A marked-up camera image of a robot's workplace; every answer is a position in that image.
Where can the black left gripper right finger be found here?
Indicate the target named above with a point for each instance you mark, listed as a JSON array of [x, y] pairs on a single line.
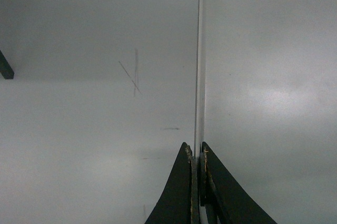
[[224, 199]]

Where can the black table leg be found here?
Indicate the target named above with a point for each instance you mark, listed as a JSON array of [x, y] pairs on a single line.
[[5, 68]]

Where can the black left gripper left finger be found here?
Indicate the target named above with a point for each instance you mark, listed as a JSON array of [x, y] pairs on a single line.
[[179, 201]]

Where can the grey rectangular serving tray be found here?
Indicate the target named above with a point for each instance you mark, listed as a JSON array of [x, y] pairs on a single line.
[[270, 101]]

